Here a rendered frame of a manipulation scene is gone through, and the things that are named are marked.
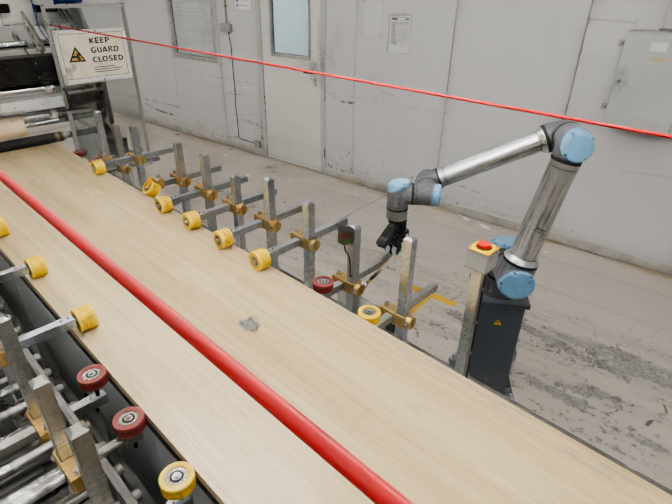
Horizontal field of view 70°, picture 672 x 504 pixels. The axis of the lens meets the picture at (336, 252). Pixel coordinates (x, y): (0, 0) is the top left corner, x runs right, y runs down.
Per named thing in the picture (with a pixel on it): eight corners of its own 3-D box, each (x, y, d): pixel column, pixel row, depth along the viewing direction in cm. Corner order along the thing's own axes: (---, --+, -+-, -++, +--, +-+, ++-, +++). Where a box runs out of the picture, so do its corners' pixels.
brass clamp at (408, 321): (388, 310, 187) (389, 299, 184) (416, 325, 179) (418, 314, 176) (377, 317, 183) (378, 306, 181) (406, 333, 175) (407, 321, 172)
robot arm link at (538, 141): (571, 109, 194) (411, 170, 214) (581, 117, 184) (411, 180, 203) (577, 136, 199) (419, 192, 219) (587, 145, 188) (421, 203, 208)
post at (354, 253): (350, 324, 205) (354, 222, 181) (356, 328, 202) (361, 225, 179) (345, 328, 202) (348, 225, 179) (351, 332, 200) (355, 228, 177)
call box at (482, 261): (475, 260, 151) (479, 238, 147) (496, 269, 147) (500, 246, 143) (463, 269, 147) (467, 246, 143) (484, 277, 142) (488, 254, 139)
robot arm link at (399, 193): (412, 185, 192) (387, 184, 193) (410, 213, 198) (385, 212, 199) (412, 176, 200) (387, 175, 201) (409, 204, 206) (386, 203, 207)
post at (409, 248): (398, 343, 187) (409, 233, 164) (406, 348, 185) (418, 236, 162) (393, 348, 185) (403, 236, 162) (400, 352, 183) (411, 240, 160)
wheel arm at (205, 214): (273, 192, 253) (272, 186, 252) (277, 194, 251) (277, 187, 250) (188, 221, 222) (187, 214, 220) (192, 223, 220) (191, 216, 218)
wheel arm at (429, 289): (430, 289, 200) (431, 280, 198) (437, 292, 198) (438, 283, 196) (360, 337, 172) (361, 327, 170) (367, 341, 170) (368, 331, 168)
